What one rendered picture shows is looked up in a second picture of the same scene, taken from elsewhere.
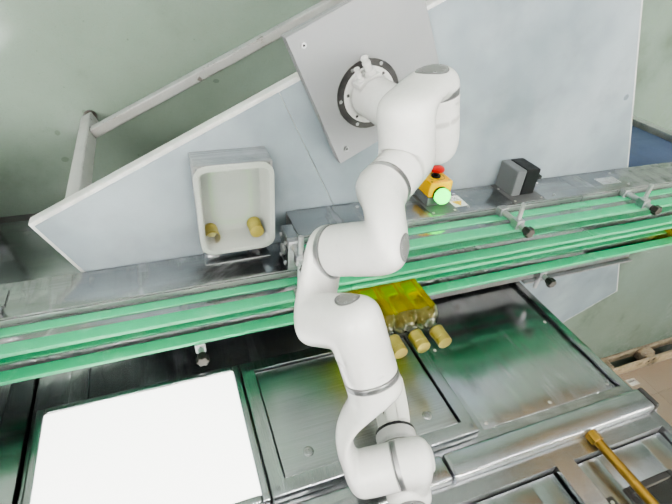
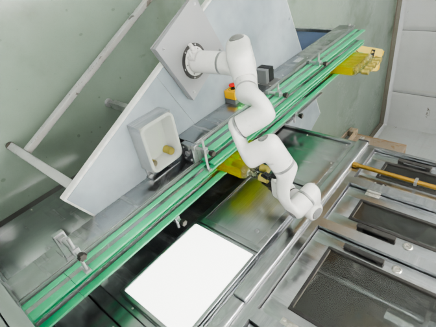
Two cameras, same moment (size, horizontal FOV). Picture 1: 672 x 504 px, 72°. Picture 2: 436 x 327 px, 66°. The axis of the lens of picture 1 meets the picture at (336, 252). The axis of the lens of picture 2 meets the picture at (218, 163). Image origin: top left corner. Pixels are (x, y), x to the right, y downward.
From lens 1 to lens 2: 0.59 m
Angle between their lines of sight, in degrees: 17
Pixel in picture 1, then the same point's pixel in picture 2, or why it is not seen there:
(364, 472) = (298, 205)
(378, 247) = (266, 111)
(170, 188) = (123, 148)
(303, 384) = (231, 210)
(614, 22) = not seen: outside the picture
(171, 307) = (156, 205)
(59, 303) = (101, 231)
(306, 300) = (245, 148)
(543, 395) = (327, 161)
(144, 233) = (117, 179)
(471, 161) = not seen: hidden behind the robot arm
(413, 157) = (252, 74)
